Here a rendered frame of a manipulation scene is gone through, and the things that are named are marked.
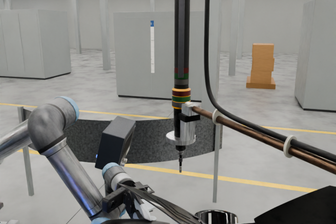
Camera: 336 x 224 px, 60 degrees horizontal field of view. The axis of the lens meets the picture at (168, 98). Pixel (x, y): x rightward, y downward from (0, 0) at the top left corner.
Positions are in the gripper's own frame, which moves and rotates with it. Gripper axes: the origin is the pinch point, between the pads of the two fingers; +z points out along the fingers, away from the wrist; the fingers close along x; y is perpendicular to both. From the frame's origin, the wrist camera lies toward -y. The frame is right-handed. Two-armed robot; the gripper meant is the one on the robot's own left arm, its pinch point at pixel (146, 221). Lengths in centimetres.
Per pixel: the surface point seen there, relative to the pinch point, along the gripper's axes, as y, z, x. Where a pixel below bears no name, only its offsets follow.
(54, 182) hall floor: 24, -256, 117
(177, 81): -2.3, 12.0, -42.8
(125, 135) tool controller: 16, -55, -7
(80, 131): 30, -178, 32
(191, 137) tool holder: 1.0, 15.2, -30.6
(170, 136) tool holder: -1.9, 11.0, -29.6
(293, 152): -2, 42, -38
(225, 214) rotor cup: 12.7, 17.7, -9.7
